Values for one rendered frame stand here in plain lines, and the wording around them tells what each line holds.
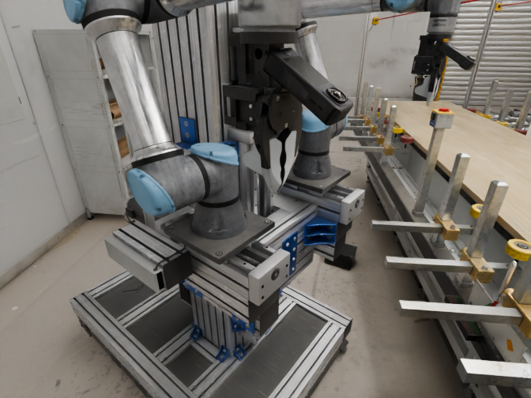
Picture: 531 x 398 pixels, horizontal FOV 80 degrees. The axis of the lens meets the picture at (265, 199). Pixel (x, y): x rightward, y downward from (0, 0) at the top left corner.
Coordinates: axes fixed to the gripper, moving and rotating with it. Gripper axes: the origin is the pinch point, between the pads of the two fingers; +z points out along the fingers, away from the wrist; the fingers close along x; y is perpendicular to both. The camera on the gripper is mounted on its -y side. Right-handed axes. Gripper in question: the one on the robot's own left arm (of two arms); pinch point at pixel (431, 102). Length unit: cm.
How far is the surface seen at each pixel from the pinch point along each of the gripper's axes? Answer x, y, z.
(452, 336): -28, -29, 116
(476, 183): -48, -17, 42
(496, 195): 5.0, -25.7, 24.4
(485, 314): 35, -32, 46
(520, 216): -23, -35, 42
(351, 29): -663, 344, -31
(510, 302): 25, -37, 46
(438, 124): -35.4, 2.5, 14.7
